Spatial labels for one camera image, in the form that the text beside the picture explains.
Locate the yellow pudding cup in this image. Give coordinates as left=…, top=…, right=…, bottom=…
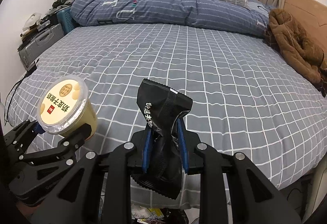
left=37, top=75, right=97, bottom=138

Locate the yellow black snack wrapper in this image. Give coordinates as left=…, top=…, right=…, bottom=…
left=129, top=78, right=193, bottom=200

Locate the black trash bin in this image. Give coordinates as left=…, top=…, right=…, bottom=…
left=131, top=205, right=189, bottom=224

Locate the grey suitcase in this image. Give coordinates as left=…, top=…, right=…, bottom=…
left=18, top=24, right=64, bottom=69

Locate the grey checked bed sheet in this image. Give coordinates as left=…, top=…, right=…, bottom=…
left=6, top=24, right=326, bottom=189

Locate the white helmet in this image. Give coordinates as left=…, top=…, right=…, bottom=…
left=22, top=12, right=41, bottom=31

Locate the teal suitcase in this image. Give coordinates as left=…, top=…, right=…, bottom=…
left=57, top=7, right=79, bottom=35

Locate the blue striped duvet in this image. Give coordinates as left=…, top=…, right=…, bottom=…
left=70, top=0, right=269, bottom=37

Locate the brown fleece jacket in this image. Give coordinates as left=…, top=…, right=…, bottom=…
left=264, top=9, right=326, bottom=97

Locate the wooden headboard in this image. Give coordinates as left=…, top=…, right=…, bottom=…
left=284, top=0, right=327, bottom=54

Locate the black charger cable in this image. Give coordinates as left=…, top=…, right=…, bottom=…
left=3, top=58, right=39, bottom=126

